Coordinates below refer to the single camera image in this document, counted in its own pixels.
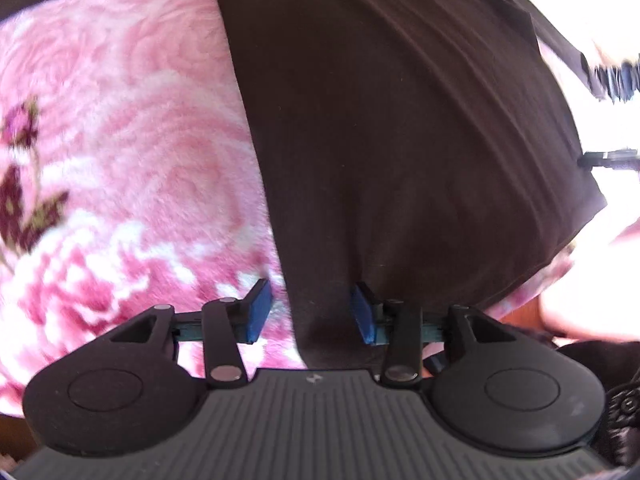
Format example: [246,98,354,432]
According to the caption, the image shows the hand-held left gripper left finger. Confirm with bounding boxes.
[109,279,274,389]

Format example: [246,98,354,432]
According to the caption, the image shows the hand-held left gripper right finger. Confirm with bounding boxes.
[350,281,522,387]

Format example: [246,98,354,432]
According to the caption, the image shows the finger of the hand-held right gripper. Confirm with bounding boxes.
[580,51,640,105]
[577,149,640,172]

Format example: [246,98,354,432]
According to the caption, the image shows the dark brown shirt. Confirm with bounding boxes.
[0,0,608,371]

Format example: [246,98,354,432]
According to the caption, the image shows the person's dark patterned clothing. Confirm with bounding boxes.
[550,340,640,468]

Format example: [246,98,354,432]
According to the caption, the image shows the pink floral blanket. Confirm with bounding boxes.
[0,0,640,418]

